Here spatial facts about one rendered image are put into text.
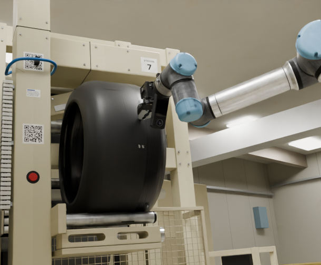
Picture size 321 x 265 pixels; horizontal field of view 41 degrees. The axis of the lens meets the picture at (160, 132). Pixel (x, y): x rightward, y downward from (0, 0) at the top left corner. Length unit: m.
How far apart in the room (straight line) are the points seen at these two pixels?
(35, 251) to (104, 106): 0.54
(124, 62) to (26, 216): 0.96
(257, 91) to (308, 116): 6.14
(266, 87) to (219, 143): 6.97
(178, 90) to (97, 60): 0.93
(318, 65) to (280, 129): 6.46
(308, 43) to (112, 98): 0.72
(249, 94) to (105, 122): 0.50
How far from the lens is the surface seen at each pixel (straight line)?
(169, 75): 1.28
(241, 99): 1.34
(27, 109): 1.66
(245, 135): 8.00
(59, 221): 1.47
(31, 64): 1.73
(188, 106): 1.22
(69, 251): 1.48
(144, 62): 2.21
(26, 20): 1.82
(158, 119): 1.38
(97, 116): 1.51
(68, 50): 2.10
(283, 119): 7.66
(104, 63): 2.12
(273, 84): 1.34
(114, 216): 1.56
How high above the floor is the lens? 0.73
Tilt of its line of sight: 17 degrees up
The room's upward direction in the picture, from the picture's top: 5 degrees counter-clockwise
